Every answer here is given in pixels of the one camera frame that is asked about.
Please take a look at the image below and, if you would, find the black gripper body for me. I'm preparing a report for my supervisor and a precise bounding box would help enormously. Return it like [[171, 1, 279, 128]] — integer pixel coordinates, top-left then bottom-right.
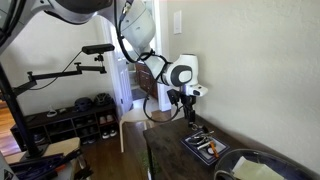
[[180, 94, 198, 116]]

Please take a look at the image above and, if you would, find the grey rimmed black key fob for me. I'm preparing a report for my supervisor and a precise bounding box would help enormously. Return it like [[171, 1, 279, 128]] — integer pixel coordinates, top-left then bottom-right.
[[190, 133, 209, 143]]

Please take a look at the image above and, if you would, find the black VW key fob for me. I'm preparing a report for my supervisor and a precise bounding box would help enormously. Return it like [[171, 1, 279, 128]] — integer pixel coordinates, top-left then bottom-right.
[[185, 136, 205, 147]]

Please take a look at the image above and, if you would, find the square blue rimmed key tray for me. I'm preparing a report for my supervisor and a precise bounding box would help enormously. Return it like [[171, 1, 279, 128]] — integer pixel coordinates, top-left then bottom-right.
[[180, 130, 231, 167]]

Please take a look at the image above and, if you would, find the dark blue oval bowl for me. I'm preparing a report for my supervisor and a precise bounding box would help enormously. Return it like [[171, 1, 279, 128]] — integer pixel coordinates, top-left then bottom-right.
[[212, 148, 320, 180]]

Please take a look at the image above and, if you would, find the bunch of metal keys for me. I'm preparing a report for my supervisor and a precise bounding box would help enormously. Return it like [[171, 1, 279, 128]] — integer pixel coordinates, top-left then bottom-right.
[[195, 130, 216, 151]]

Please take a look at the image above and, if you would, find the dark wooden console table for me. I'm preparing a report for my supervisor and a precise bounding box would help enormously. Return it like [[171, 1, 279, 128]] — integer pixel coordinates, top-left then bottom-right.
[[142, 114, 320, 180]]

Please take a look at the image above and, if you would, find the brown wooden dresser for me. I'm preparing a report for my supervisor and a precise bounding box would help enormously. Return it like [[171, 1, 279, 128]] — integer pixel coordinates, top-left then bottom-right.
[[134, 61, 160, 100]]

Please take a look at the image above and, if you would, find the white round stool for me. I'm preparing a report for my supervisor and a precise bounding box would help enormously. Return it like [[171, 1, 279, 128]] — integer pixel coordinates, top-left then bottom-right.
[[117, 106, 158, 154]]

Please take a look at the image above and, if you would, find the white door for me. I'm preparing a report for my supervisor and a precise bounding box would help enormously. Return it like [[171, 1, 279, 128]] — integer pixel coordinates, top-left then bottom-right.
[[99, 14, 135, 115]]

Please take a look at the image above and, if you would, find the black bicycle helmet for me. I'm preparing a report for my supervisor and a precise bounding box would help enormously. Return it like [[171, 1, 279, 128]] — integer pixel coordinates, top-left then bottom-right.
[[73, 96, 95, 113], [93, 92, 116, 107]]

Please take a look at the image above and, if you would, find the dark wooden shoe rack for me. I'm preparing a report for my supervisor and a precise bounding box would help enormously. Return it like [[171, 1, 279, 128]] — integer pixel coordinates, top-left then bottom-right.
[[9, 102, 120, 152]]

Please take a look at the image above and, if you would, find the black stand pole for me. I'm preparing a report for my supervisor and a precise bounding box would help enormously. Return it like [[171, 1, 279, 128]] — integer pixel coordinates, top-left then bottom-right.
[[0, 62, 45, 160]]

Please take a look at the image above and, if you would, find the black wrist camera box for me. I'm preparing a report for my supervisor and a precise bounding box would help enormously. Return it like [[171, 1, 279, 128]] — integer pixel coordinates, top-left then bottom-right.
[[166, 88, 181, 107]]

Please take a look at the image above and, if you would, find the orange key strap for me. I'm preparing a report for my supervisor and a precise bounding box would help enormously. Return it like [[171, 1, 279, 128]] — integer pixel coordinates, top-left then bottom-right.
[[209, 141, 220, 159]]

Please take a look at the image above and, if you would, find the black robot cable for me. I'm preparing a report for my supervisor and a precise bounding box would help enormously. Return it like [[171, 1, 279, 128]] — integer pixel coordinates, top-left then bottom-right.
[[112, 0, 183, 124]]

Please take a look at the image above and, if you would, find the white light switch plate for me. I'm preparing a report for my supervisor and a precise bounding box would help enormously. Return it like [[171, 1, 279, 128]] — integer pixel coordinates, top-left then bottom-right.
[[172, 9, 184, 36]]

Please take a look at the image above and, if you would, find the black bar camera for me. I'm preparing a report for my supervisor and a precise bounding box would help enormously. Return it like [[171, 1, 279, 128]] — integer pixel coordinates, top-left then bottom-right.
[[81, 42, 116, 56]]

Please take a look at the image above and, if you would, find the thin black camera cable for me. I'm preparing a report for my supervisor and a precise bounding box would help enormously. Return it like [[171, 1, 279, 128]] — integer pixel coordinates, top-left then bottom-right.
[[28, 49, 84, 92]]

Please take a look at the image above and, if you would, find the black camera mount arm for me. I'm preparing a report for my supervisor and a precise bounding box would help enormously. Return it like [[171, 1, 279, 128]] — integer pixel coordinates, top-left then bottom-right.
[[12, 53, 108, 98]]

